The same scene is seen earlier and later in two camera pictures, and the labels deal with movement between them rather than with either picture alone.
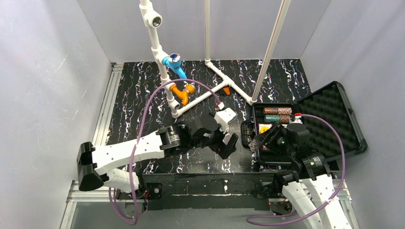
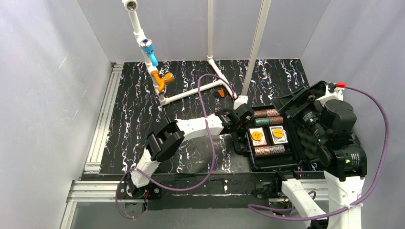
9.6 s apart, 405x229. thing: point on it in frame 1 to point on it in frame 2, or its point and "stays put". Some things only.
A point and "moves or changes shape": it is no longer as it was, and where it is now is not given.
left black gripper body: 218,140 to 239,117
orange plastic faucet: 183,95 to 169,78
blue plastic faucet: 174,61 to 147,46
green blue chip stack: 272,118 to 264,121
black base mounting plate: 206,191 stays put
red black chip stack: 276,110 stays put
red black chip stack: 284,118 moves or changes shape
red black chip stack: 271,110 to 261,113
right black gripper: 267,139 to 293,103
